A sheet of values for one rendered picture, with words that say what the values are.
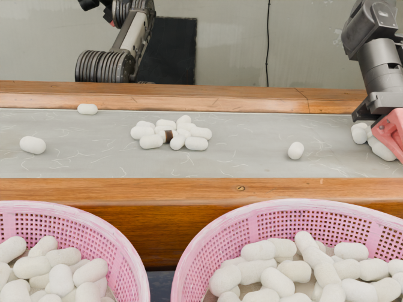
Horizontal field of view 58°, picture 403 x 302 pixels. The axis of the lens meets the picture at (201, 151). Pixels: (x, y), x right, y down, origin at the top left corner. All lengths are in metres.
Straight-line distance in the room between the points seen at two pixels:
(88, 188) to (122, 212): 0.05
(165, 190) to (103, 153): 0.17
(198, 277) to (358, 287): 0.13
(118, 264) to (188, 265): 0.06
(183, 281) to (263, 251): 0.10
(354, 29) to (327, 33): 2.08
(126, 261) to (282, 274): 0.13
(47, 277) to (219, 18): 2.37
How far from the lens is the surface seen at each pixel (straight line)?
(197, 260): 0.32
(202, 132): 0.58
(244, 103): 0.74
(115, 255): 0.34
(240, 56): 2.66
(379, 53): 0.64
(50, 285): 0.35
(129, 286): 0.31
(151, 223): 0.39
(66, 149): 0.57
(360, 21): 0.68
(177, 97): 0.73
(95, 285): 0.33
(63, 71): 2.81
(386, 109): 0.58
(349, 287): 0.35
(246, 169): 0.51
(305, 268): 0.36
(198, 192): 0.40
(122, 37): 1.06
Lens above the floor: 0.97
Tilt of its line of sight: 25 degrees down
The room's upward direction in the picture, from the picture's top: 3 degrees clockwise
